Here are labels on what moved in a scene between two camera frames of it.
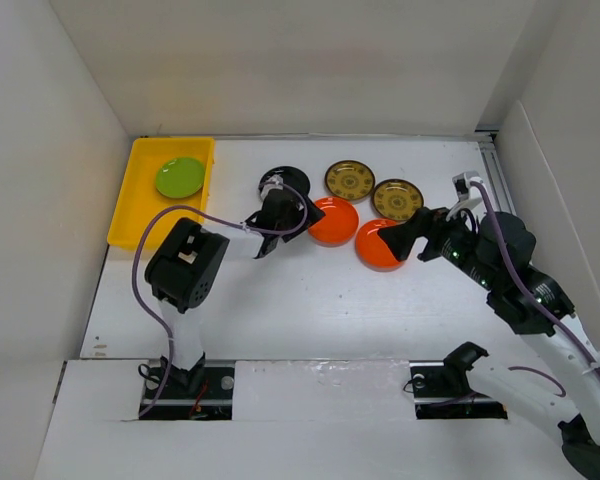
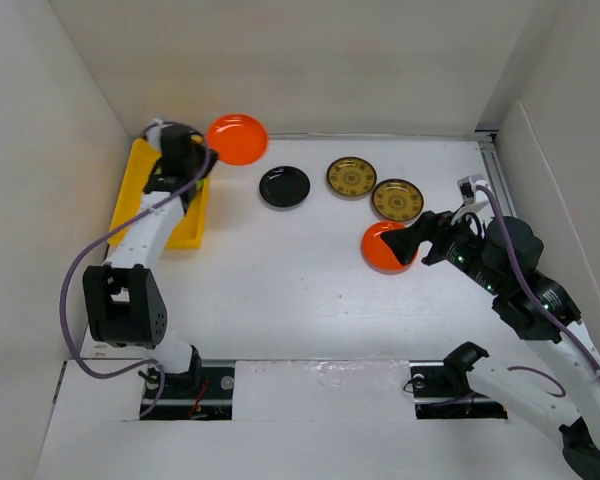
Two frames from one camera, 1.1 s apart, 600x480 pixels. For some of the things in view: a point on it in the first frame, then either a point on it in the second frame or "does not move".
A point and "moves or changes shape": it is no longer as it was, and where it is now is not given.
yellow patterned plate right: x=397 y=199 does not move
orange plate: x=338 y=225 → x=240 y=140
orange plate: x=371 y=250 moves or changes shape
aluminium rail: x=494 y=170 does not move
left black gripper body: x=294 y=217 → x=195 y=163
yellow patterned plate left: x=349 y=179 does not move
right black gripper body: x=456 y=243 does not move
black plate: x=291 y=176 does not move
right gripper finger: x=400 y=238 does not move
